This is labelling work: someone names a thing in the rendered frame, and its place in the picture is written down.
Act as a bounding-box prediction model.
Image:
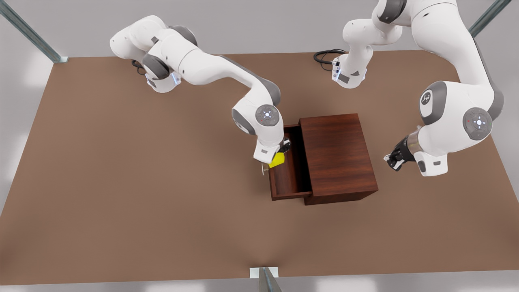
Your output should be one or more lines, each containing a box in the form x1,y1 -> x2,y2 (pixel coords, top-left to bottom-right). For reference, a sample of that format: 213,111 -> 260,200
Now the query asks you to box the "small yellow block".
268,152 -> 286,169

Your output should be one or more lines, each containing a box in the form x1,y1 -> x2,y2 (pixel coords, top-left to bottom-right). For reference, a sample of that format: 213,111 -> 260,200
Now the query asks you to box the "dark wooden drawer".
262,124 -> 314,202

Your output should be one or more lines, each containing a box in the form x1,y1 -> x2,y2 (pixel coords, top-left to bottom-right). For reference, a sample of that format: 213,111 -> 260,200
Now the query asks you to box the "dark wooden cabinet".
299,113 -> 379,206

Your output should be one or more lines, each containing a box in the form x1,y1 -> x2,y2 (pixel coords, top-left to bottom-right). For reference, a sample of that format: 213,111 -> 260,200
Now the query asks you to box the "silver frame post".
468,0 -> 513,38
0,0 -> 69,64
249,266 -> 282,292

